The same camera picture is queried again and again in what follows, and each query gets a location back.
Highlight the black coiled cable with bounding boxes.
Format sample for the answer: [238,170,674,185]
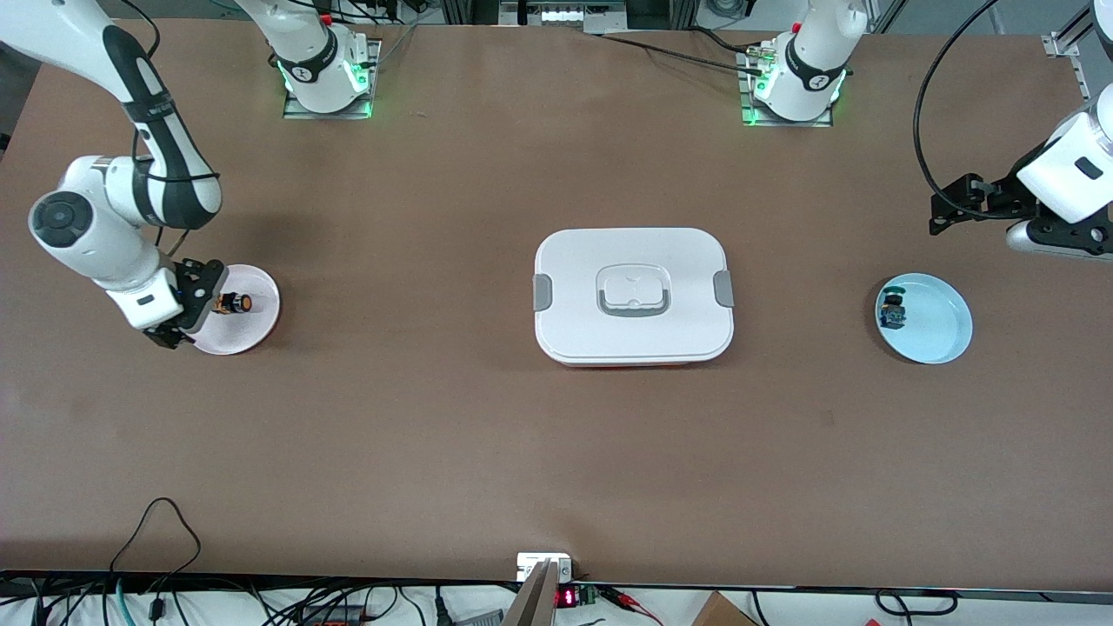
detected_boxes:
[874,589,959,616]

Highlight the black cable bundle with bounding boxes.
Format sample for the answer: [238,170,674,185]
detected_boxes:
[0,574,418,626]

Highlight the small white box device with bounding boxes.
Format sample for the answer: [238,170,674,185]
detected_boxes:
[517,553,574,583]

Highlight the pink round plate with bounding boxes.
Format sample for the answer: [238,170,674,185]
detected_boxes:
[182,264,282,356]

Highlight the light blue round plate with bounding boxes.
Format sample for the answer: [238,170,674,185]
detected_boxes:
[874,272,973,365]

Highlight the brown cardboard box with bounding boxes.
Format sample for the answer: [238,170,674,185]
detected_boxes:
[691,591,759,626]

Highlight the aluminium corner bracket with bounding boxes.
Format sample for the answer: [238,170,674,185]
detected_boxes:
[1042,0,1113,123]

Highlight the aluminium profile bar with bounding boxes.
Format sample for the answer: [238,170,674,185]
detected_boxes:
[502,559,560,626]

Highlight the white power strip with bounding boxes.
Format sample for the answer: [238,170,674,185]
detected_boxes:
[500,0,629,27]

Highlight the white lunch box grey clips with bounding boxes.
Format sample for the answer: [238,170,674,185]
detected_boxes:
[532,228,736,368]

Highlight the thin black looped cable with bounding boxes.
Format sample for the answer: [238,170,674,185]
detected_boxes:
[109,497,203,579]

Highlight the red clip lead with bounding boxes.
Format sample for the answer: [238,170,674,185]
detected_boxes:
[600,585,663,623]

